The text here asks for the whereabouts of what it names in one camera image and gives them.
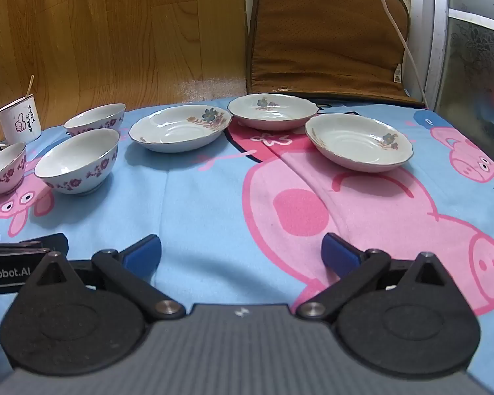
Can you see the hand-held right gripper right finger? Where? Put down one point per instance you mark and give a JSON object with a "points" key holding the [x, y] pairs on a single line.
{"points": [[339, 255]]}

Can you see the white enamel mug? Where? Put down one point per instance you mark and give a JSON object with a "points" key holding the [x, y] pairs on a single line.
{"points": [[20, 121]]}

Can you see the white cushion tag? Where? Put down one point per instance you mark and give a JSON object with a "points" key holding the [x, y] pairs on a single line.
{"points": [[397, 74]]}

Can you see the floral white plate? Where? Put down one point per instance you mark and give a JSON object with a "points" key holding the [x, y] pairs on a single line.
{"points": [[177, 129], [354, 142], [271, 111]]}

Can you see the cartoon pig printed blanket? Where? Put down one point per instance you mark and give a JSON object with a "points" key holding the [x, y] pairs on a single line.
{"points": [[214, 197]]}

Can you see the brown seat cushion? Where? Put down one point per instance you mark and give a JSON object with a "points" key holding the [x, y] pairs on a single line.
{"points": [[321, 41]]}

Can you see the pink floral white bowl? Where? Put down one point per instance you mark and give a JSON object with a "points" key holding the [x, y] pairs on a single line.
{"points": [[76, 156], [2, 164], [94, 117]]}

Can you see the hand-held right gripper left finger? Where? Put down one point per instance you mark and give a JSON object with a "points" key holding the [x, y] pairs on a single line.
{"points": [[142, 251]]}

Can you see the frosted glass sliding door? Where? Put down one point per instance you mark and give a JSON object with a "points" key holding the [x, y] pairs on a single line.
{"points": [[469, 70]]}

